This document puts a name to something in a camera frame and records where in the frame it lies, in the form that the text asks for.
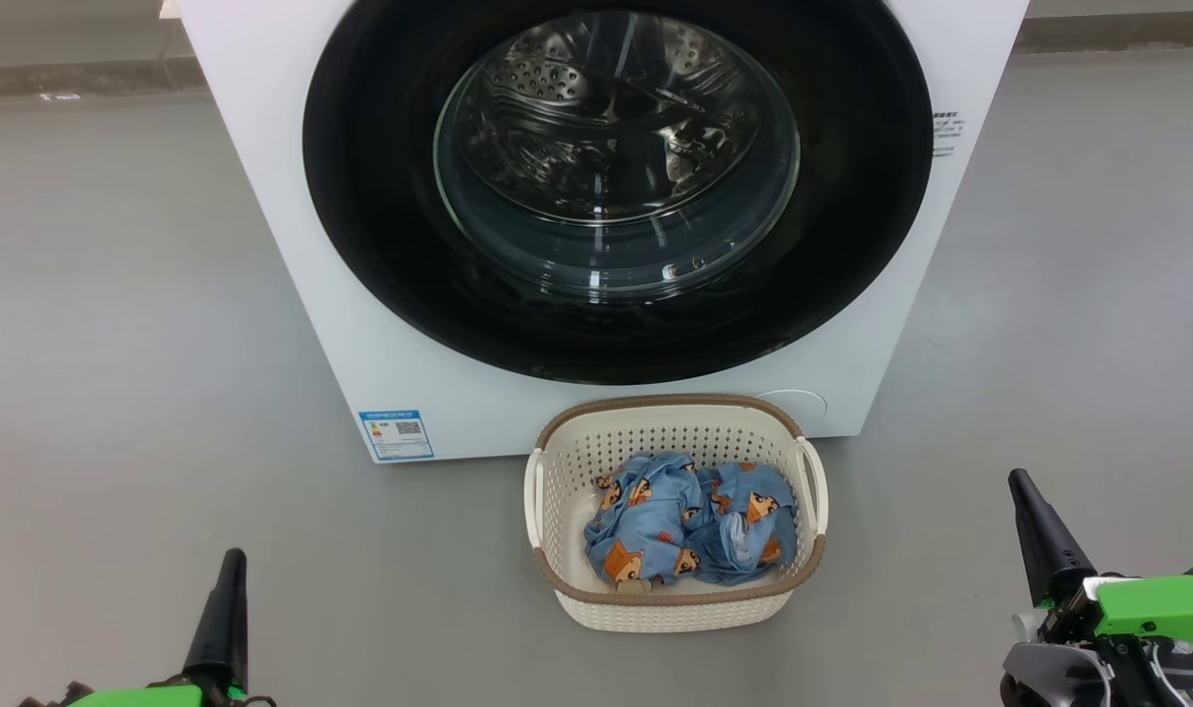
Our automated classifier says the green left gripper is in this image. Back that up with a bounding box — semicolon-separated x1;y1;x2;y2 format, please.
22;548;275;707

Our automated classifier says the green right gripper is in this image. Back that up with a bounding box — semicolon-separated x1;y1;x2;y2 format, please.
1008;468;1193;707

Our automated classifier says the blue cartoon print garment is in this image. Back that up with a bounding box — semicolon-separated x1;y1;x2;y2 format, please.
584;452;707;591
689;462;799;587

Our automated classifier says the black round glass washer door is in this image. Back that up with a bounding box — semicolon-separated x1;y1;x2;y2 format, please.
301;0;936;386

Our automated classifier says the white front-load washing machine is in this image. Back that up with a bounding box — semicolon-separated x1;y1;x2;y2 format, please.
176;0;1031;464

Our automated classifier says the stainless steel washing machine drum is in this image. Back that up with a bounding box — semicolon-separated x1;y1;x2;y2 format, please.
457;12;766;229

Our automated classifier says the blue energy label sticker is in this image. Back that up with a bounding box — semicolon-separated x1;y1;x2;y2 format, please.
358;409;435;462

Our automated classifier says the round drain filter cover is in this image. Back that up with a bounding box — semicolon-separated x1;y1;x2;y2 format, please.
753;389;829;435

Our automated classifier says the cream laundry basket brown rim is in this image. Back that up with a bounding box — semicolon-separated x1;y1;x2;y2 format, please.
523;394;830;633

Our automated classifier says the grey concrete ledge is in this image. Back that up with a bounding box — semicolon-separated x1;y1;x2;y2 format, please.
1013;12;1193;56

